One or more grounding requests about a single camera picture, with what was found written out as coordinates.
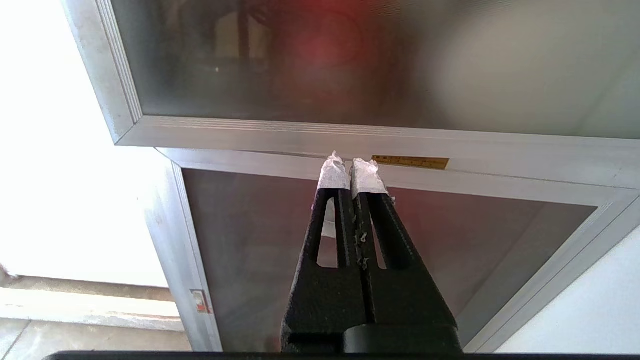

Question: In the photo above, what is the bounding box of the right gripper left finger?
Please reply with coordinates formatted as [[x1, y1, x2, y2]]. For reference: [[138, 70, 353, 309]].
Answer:
[[280, 151, 369, 354]]

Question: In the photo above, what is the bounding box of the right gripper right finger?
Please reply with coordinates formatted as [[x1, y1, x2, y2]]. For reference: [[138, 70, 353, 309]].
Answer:
[[351, 157, 463, 354]]

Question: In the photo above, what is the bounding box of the aluminium framed frosted cabinet door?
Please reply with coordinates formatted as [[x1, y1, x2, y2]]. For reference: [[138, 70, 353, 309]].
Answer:
[[145, 148, 640, 354], [61, 0, 640, 190]]

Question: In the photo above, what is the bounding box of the small red white sticker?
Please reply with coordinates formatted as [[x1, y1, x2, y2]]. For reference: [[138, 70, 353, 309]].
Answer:
[[190, 289, 212, 315]]

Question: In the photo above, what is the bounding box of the yellow label strip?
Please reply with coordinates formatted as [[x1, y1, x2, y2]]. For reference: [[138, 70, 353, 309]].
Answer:
[[371, 155, 450, 171]]

